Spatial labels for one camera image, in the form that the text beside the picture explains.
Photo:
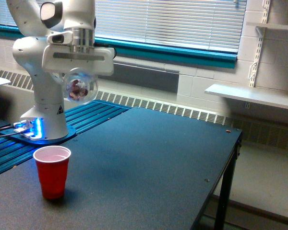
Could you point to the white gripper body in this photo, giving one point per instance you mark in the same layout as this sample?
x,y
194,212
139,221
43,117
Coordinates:
x,y
75,49

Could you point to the clear plastic cup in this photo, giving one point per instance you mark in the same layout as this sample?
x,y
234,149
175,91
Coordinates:
x,y
88,78

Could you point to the candies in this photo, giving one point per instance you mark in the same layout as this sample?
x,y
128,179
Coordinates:
x,y
76,90

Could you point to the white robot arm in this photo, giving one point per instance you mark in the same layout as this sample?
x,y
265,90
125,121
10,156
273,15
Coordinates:
x,y
46,119

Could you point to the red plastic cup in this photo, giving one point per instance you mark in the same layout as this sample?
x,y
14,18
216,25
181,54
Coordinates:
x,y
52,166

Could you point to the white window blinds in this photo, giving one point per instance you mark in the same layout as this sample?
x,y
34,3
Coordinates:
x,y
212,25

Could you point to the black table leg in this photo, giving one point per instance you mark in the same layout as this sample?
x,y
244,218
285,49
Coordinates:
x,y
226,187

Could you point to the white baseboard radiator vent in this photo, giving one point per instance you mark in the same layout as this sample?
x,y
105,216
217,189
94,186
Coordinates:
x,y
264,133

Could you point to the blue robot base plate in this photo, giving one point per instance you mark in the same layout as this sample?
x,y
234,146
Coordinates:
x,y
46,142

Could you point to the white shelf bracket rail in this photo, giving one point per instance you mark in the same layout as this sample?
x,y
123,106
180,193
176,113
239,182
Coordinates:
x,y
253,69

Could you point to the white upper wall shelf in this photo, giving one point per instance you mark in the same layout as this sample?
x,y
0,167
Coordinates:
x,y
269,26

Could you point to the white wall shelf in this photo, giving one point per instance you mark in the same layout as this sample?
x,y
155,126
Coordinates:
x,y
250,94
269,26

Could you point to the white lower wall shelf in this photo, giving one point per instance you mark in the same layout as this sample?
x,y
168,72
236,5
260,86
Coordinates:
x,y
250,94

